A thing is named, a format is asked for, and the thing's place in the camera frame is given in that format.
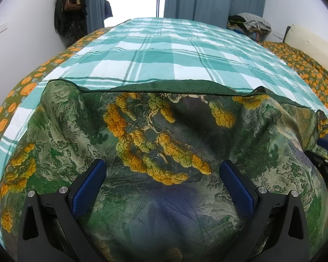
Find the grey striped cloth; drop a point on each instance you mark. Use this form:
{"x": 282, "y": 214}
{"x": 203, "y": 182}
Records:
{"x": 255, "y": 21}

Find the wide blue curtain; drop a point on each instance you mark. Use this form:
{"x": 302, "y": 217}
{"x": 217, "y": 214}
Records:
{"x": 213, "y": 0}

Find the dark blue garment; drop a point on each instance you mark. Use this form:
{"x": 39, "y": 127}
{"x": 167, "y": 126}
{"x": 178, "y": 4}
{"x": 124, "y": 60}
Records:
{"x": 108, "y": 9}

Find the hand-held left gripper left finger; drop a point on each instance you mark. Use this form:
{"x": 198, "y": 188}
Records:
{"x": 88, "y": 185}

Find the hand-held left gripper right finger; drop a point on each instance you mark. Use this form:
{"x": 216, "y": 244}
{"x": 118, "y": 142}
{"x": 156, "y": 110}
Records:
{"x": 236, "y": 187}

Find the teal plaid bed sheet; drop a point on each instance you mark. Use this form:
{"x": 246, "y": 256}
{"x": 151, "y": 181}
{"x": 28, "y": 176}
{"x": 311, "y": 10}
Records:
{"x": 166, "y": 49}

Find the narrow blue curtain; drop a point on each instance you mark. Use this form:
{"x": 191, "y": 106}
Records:
{"x": 95, "y": 5}

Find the pile of folded clothes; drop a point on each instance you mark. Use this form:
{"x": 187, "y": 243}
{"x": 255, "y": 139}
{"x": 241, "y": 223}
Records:
{"x": 240, "y": 30}

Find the dark hanging clothes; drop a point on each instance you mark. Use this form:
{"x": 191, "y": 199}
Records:
{"x": 68, "y": 27}

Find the orange floral quilt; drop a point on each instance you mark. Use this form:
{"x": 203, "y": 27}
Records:
{"x": 24, "y": 87}

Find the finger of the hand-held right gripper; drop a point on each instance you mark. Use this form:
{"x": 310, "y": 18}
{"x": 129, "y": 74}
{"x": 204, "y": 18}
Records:
{"x": 318, "y": 157}
{"x": 327, "y": 143}

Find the cream padded headboard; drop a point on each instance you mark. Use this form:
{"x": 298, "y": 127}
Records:
{"x": 311, "y": 43}

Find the green landscape print jacket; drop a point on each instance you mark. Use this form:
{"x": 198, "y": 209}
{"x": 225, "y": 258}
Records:
{"x": 164, "y": 142}

